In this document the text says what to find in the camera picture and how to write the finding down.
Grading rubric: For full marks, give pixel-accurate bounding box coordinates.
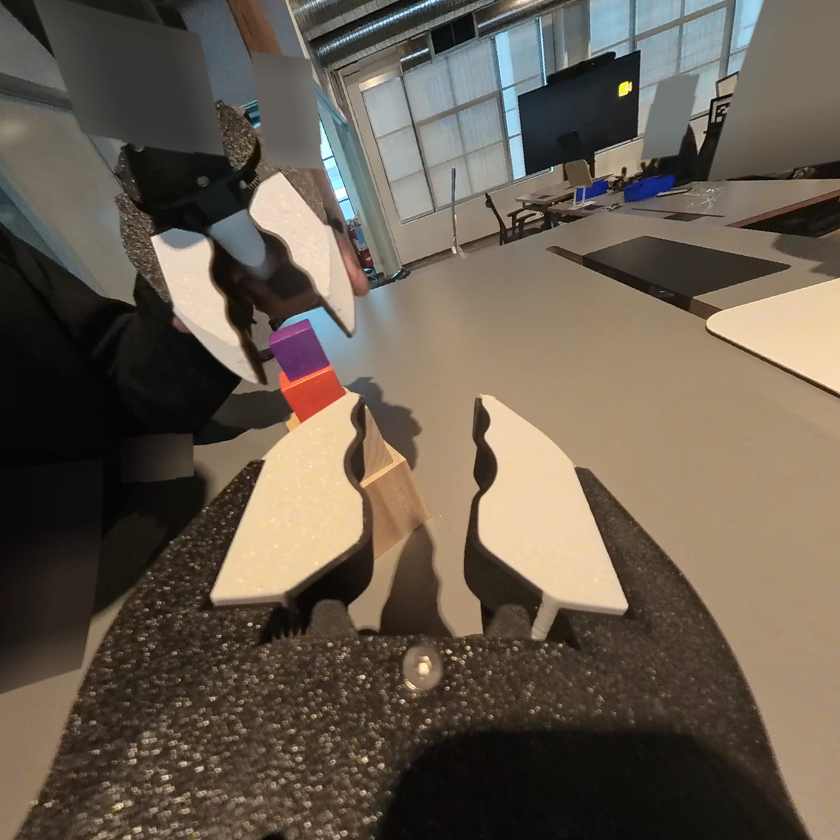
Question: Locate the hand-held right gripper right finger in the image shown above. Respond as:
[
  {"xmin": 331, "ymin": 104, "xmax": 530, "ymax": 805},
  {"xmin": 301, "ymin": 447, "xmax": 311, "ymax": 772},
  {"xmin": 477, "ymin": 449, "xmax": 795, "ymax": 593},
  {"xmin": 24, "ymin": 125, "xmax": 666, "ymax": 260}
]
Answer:
[{"xmin": 465, "ymin": 394, "xmax": 630, "ymax": 642}]

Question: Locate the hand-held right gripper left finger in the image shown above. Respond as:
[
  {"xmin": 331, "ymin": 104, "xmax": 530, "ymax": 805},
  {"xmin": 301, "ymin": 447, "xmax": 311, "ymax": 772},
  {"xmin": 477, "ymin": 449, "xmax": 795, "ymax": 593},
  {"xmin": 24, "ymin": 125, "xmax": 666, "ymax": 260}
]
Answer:
[{"xmin": 210, "ymin": 392, "xmax": 367, "ymax": 608}]

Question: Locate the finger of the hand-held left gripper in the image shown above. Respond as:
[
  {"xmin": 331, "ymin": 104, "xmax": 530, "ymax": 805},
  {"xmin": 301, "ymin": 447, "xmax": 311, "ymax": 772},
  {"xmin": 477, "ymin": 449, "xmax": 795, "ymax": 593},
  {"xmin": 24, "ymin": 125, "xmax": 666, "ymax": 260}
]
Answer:
[
  {"xmin": 249, "ymin": 169, "xmax": 358, "ymax": 339},
  {"xmin": 151, "ymin": 228, "xmax": 269, "ymax": 387}
]

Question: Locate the medium wooden cube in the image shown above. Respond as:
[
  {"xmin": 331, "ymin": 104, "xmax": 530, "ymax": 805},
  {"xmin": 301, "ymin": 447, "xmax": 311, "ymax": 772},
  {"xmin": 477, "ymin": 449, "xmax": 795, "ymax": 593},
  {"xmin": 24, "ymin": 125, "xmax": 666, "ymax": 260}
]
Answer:
[{"xmin": 287, "ymin": 397, "xmax": 395, "ymax": 476}]

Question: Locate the red cube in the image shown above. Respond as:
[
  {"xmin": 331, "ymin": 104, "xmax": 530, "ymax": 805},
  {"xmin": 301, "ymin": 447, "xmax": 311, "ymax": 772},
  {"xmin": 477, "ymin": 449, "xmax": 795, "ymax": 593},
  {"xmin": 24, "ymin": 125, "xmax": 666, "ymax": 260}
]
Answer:
[{"xmin": 279, "ymin": 367, "xmax": 347, "ymax": 424}]

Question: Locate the purple cube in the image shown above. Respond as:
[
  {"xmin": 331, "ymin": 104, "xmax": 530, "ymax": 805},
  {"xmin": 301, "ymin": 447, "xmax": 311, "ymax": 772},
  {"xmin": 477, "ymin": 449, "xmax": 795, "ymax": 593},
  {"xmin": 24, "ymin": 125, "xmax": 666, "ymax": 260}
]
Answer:
[{"xmin": 269, "ymin": 319, "xmax": 329, "ymax": 383}]

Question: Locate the person's left hand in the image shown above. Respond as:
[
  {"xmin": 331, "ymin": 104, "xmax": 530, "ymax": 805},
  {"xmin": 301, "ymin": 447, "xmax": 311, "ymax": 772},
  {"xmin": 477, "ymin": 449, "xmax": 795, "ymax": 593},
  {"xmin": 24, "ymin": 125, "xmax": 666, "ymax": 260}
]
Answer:
[{"xmin": 325, "ymin": 197, "xmax": 372, "ymax": 298}]

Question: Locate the grey floor pole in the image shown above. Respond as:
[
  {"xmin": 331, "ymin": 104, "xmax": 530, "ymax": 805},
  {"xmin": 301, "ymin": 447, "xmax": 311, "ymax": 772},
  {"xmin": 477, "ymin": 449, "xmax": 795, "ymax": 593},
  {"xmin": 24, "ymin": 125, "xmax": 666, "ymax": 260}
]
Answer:
[{"xmin": 449, "ymin": 168, "xmax": 468, "ymax": 258}]

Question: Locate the black office chair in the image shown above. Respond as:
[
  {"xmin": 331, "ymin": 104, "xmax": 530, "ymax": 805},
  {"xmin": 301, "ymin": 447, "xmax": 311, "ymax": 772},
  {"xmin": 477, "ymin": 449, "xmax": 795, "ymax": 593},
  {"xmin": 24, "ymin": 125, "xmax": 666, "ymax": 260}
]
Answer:
[{"xmin": 484, "ymin": 192, "xmax": 547, "ymax": 245}]

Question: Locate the black table panel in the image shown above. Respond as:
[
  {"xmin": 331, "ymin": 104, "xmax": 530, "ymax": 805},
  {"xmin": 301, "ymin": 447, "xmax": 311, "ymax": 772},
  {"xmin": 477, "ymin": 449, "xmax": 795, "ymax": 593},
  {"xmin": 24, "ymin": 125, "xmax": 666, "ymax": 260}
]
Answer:
[{"xmin": 583, "ymin": 236, "xmax": 790, "ymax": 299}]

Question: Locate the white document stand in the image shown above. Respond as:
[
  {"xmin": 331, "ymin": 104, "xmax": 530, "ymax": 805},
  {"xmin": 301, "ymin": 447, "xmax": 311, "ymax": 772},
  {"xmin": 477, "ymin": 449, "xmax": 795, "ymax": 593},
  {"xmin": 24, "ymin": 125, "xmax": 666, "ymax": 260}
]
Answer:
[{"xmin": 706, "ymin": 279, "xmax": 840, "ymax": 398}]

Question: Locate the black wall screen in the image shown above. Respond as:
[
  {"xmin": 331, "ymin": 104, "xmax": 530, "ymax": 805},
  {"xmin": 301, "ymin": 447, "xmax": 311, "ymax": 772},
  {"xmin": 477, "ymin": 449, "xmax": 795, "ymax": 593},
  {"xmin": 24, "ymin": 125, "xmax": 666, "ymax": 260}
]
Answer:
[{"xmin": 517, "ymin": 50, "xmax": 642, "ymax": 177}]

